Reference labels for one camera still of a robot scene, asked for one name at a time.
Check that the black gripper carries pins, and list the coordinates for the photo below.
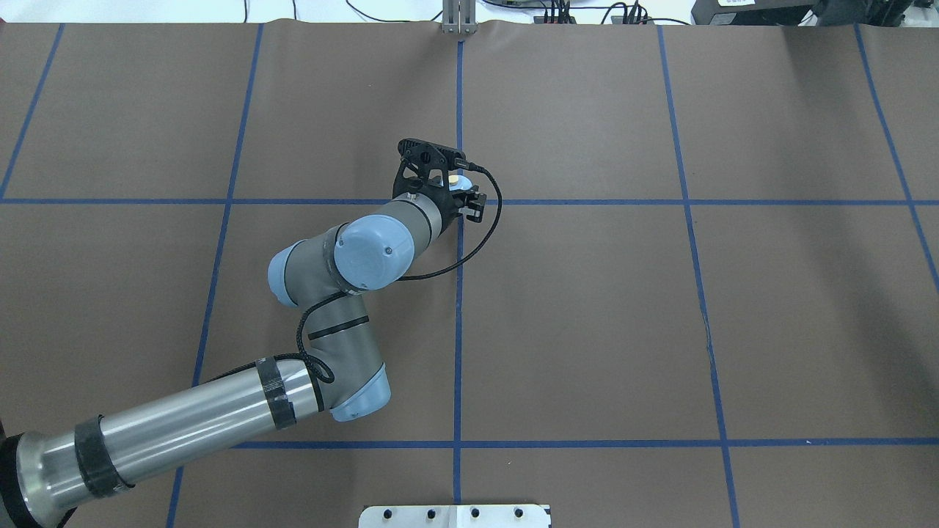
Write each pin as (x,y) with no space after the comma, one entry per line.
(445,204)

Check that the light blue call bell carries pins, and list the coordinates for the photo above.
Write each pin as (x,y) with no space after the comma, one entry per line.
(460,187)

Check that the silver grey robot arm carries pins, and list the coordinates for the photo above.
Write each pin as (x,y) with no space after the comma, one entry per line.
(336,368)

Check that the black box with label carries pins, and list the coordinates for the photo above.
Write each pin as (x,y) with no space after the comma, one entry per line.
(750,13)

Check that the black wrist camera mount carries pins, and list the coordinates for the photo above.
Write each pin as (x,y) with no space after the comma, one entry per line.
(425,165)

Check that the aluminium frame post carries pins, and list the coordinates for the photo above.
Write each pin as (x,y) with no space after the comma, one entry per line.
(459,17)

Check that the white pedestal column with base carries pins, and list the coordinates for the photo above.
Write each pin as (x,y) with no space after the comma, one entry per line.
(479,515)

